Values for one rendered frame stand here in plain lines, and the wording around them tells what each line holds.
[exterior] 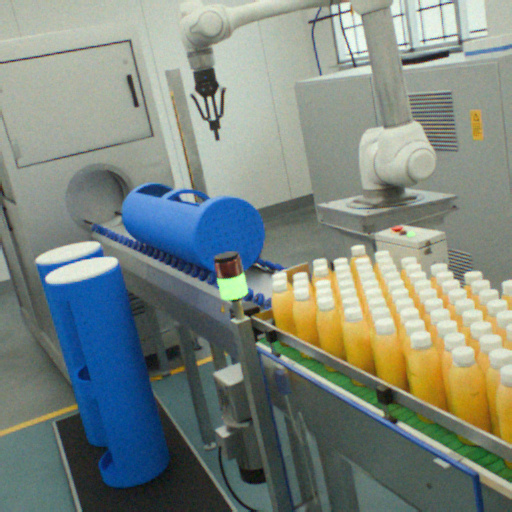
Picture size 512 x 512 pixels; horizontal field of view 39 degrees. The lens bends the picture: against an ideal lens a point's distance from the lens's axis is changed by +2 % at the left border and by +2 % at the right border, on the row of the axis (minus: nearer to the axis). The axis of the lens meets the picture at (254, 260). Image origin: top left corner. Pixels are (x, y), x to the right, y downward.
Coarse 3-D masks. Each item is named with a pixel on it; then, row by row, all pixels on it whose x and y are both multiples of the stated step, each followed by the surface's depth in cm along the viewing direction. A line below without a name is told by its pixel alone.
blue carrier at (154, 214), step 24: (144, 192) 329; (168, 192) 334; (192, 192) 290; (144, 216) 297; (168, 216) 274; (192, 216) 254; (216, 216) 253; (240, 216) 257; (144, 240) 309; (168, 240) 274; (192, 240) 251; (216, 240) 254; (240, 240) 258; (264, 240) 263
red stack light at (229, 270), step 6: (240, 258) 165; (216, 264) 164; (222, 264) 163; (228, 264) 163; (234, 264) 163; (240, 264) 165; (216, 270) 165; (222, 270) 163; (228, 270) 163; (234, 270) 164; (240, 270) 165; (222, 276) 164; (228, 276) 164; (234, 276) 164
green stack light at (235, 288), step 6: (240, 276) 165; (222, 282) 165; (228, 282) 164; (234, 282) 164; (240, 282) 165; (222, 288) 165; (228, 288) 164; (234, 288) 164; (240, 288) 165; (246, 288) 167; (222, 294) 166; (228, 294) 165; (234, 294) 165; (240, 294) 165
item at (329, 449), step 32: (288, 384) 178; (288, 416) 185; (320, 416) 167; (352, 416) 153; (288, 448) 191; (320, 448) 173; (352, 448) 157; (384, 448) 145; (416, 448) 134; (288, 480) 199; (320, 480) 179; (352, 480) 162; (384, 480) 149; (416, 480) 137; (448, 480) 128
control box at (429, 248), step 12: (408, 228) 216; (420, 228) 213; (384, 240) 214; (396, 240) 209; (408, 240) 204; (420, 240) 201; (432, 240) 202; (444, 240) 204; (396, 252) 210; (408, 252) 205; (420, 252) 201; (432, 252) 203; (444, 252) 205; (396, 264) 212; (420, 264) 202; (432, 264) 204
